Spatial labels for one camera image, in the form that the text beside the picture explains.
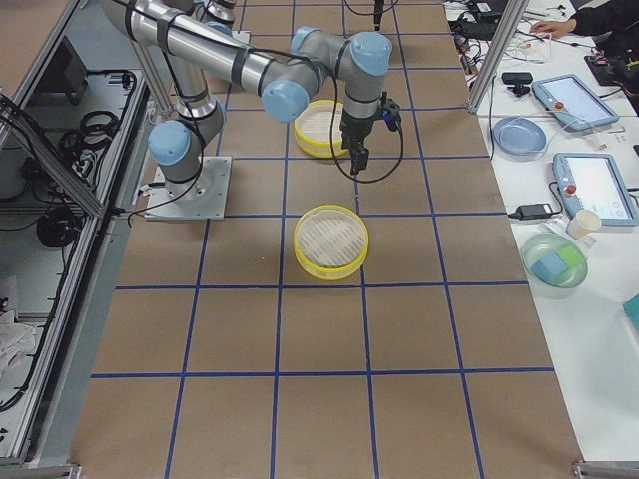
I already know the crumpled white cloth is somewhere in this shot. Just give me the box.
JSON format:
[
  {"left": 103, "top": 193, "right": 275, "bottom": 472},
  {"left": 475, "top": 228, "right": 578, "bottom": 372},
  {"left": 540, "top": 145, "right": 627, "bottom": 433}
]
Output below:
[{"left": 1, "top": 310, "right": 36, "bottom": 374}]

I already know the blue sponge block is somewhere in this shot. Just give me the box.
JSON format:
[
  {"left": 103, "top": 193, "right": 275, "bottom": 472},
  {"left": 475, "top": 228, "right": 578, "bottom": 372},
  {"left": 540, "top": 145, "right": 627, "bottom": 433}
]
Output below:
[{"left": 530, "top": 252, "right": 568, "bottom": 284}]

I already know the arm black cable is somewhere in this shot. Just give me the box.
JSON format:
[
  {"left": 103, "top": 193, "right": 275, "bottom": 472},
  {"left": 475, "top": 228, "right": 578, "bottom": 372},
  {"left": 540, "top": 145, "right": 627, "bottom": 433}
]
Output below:
[{"left": 330, "top": 74, "right": 406, "bottom": 184}]

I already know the blue plate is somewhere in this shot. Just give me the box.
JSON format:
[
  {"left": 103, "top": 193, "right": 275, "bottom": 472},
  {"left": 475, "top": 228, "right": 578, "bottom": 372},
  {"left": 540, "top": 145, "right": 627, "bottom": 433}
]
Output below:
[{"left": 492, "top": 117, "right": 547, "bottom": 161}]

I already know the black webcam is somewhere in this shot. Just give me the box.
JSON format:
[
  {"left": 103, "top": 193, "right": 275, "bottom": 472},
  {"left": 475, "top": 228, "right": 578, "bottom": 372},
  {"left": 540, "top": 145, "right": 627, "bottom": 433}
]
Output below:
[{"left": 501, "top": 72, "right": 533, "bottom": 98}]

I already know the blue teach pendant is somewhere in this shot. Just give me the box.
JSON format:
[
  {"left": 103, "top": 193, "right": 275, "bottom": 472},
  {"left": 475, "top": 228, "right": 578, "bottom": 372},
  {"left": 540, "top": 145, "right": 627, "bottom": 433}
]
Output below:
[
  {"left": 552, "top": 153, "right": 638, "bottom": 227},
  {"left": 531, "top": 74, "right": 619, "bottom": 131}
]

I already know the far blue teach pendant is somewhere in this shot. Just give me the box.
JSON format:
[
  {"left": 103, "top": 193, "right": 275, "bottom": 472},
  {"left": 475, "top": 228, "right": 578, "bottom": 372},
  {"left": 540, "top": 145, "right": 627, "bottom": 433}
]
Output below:
[{"left": 531, "top": 74, "right": 619, "bottom": 131}]

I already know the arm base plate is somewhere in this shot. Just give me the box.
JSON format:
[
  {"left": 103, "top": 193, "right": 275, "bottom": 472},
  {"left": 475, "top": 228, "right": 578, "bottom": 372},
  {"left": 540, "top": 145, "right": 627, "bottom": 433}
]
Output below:
[{"left": 144, "top": 156, "right": 233, "bottom": 222}]

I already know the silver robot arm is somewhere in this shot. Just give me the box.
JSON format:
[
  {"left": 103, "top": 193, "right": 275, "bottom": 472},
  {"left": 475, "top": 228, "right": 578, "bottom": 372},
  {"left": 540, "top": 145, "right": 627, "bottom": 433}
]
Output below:
[{"left": 101, "top": 1, "right": 401, "bottom": 180}]

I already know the green sponge block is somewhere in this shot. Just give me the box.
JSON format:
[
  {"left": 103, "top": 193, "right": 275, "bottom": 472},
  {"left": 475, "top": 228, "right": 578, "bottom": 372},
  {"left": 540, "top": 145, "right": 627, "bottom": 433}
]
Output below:
[{"left": 557, "top": 245, "right": 586, "bottom": 270}]

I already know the green glass bowl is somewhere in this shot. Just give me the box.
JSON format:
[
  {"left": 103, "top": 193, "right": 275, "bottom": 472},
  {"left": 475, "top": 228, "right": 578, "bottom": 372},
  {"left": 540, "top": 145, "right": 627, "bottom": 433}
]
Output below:
[{"left": 520, "top": 233, "right": 588, "bottom": 299}]

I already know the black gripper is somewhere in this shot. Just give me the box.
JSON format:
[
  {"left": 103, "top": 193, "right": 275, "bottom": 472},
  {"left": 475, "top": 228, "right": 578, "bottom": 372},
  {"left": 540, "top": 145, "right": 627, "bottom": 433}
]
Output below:
[
  {"left": 373, "top": 0, "right": 384, "bottom": 17},
  {"left": 339, "top": 112, "right": 374, "bottom": 175}
]

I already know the small black power brick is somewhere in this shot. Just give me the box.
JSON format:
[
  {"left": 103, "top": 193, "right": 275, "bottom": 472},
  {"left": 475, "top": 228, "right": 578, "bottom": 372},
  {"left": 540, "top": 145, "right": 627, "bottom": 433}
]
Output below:
[{"left": 508, "top": 203, "right": 560, "bottom": 221}]

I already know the aluminium frame post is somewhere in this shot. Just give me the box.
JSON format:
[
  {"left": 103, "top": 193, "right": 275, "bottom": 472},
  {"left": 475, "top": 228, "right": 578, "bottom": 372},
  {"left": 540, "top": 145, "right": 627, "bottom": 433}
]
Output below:
[{"left": 467, "top": 0, "right": 529, "bottom": 114}]

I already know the yellow bamboo steamer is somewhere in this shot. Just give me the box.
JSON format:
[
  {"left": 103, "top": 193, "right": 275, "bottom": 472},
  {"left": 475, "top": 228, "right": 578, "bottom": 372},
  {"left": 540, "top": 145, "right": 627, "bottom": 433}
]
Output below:
[
  {"left": 294, "top": 100, "right": 346, "bottom": 159},
  {"left": 293, "top": 205, "right": 369, "bottom": 281}
]

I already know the paper cup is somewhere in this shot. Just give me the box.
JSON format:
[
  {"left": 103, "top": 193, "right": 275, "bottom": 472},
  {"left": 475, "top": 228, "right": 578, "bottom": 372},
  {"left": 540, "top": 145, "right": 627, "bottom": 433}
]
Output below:
[{"left": 566, "top": 209, "right": 602, "bottom": 240}]

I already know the person hand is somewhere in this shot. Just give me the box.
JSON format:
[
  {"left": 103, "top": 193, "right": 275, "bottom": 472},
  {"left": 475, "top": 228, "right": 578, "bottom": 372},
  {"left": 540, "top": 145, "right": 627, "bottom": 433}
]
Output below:
[{"left": 530, "top": 19, "right": 576, "bottom": 38}]

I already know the near blue teach pendant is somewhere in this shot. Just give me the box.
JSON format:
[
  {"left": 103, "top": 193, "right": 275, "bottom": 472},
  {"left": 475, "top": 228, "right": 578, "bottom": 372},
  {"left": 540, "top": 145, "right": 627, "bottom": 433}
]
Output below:
[{"left": 552, "top": 153, "right": 638, "bottom": 227}]

